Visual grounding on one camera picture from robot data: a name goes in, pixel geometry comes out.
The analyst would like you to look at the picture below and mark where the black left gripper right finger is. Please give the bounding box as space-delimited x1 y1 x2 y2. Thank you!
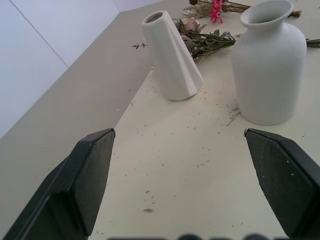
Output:
243 128 320 240

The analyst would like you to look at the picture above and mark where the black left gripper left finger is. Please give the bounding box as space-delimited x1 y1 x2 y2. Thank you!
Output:
0 127 116 240

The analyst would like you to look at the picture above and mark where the wide white bottle vase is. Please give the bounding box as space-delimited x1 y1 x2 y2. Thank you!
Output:
231 0 308 126

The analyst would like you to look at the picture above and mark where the tall slim white vase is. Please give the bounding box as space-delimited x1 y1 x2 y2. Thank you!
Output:
141 10 204 102

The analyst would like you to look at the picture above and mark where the dried twig fragment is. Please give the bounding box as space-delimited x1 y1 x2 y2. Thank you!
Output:
226 107 241 127

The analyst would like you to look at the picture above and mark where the pale pink rose bouquet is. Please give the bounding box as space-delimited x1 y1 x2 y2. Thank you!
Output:
173 17 236 62

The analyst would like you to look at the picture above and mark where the red flower with dried stems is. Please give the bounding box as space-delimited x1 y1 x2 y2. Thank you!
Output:
181 0 252 19

